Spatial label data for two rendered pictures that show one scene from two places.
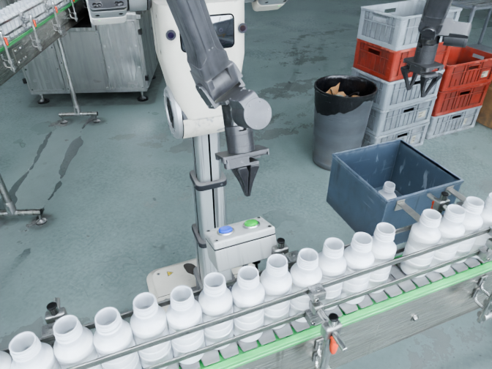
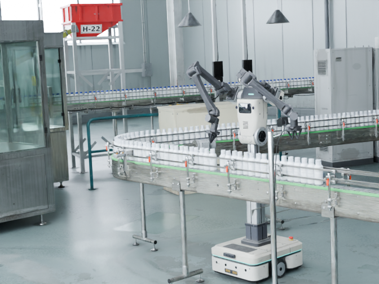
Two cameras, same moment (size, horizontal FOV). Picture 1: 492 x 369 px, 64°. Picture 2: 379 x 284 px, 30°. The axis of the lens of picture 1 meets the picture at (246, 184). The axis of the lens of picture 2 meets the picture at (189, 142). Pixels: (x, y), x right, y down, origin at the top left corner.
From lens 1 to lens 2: 5.43 m
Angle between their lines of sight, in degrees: 70
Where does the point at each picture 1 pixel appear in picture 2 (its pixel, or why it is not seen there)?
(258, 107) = (207, 116)
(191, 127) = (241, 138)
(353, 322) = (200, 172)
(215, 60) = (208, 106)
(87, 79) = not seen: outside the picture
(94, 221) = (297, 236)
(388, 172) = not seen: hidden behind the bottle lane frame
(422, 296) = (217, 175)
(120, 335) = (166, 149)
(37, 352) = (157, 146)
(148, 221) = (315, 244)
